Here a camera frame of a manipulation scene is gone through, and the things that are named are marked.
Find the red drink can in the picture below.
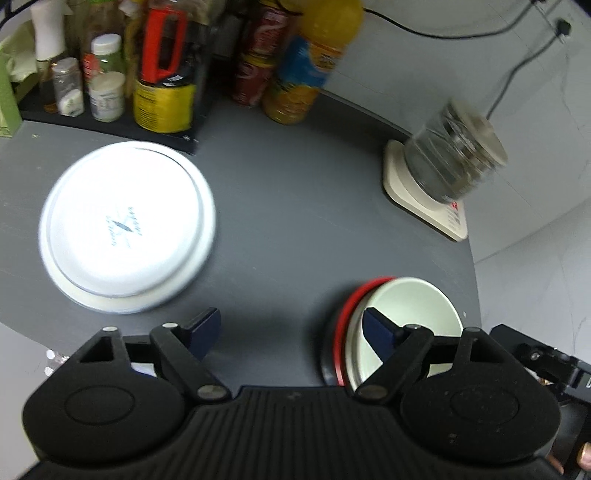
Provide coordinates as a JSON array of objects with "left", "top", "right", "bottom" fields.
[{"left": 232, "top": 1, "right": 293, "bottom": 107}]

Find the green box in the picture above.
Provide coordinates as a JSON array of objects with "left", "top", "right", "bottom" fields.
[{"left": 1, "top": 20, "right": 38, "bottom": 138}]

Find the soy sauce jug red handle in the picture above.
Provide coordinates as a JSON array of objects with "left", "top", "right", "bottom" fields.
[{"left": 133, "top": 1, "right": 197, "bottom": 134}]

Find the glass kettle with beige handle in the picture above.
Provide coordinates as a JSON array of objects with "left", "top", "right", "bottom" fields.
[{"left": 404, "top": 99, "right": 508, "bottom": 204}]

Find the gold rimmed white plate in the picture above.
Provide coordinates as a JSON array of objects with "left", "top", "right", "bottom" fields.
[{"left": 37, "top": 140, "right": 218, "bottom": 316}]

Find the clear salt shaker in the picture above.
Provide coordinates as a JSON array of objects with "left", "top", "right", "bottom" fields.
[{"left": 52, "top": 57, "right": 84, "bottom": 117}]

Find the large white bowl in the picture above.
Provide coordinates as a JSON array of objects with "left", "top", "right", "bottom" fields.
[{"left": 335, "top": 277, "right": 463, "bottom": 390}]

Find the orange juice bottle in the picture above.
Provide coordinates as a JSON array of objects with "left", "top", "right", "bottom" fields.
[{"left": 263, "top": 0, "right": 363, "bottom": 125}]

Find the white cap milk bottle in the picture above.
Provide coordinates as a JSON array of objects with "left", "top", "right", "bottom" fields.
[{"left": 88, "top": 33, "right": 126, "bottom": 123}]

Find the red bowl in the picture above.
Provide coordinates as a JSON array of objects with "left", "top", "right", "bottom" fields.
[{"left": 318, "top": 276, "right": 394, "bottom": 387}]

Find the black spice tray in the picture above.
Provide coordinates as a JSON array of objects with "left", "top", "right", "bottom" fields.
[{"left": 18, "top": 87, "right": 215, "bottom": 153}]

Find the black power cable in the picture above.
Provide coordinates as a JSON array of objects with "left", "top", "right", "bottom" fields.
[{"left": 362, "top": 0, "right": 572, "bottom": 119}]

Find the person's right hand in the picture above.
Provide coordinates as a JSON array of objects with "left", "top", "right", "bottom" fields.
[{"left": 547, "top": 442, "right": 591, "bottom": 475}]

